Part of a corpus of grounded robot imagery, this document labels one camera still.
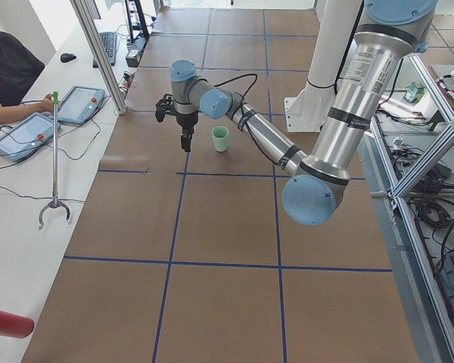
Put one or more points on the brown paper table cover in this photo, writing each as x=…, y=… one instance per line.
x=190, y=257

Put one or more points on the black keyboard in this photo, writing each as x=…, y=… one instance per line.
x=109, y=42

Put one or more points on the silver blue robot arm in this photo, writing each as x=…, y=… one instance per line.
x=387, y=32

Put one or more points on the blue teach pendant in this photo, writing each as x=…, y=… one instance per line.
x=26, y=137
x=80, y=104

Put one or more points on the far blue teach pendant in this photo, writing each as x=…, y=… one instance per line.
x=80, y=104

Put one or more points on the near blue teach pendant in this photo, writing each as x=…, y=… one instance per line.
x=26, y=137

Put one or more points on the mint green cup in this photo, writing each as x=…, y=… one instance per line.
x=220, y=136

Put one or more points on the black computer mouse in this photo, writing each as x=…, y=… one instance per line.
x=67, y=57

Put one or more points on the person in black shirt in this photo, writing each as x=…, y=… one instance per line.
x=19, y=69

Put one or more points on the red cylinder bottle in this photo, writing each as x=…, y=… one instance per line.
x=15, y=326

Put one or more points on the person's hand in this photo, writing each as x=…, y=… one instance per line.
x=46, y=104

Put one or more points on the metal reacher grabber tool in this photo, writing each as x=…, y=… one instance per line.
x=55, y=202

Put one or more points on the aluminium frame rail right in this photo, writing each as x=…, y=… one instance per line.
x=409, y=155

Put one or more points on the aluminium frame post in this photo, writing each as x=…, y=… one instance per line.
x=87, y=23

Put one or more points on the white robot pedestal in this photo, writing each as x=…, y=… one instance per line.
x=338, y=20

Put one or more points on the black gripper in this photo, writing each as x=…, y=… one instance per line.
x=185, y=121

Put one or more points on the green white small box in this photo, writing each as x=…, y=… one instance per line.
x=414, y=92

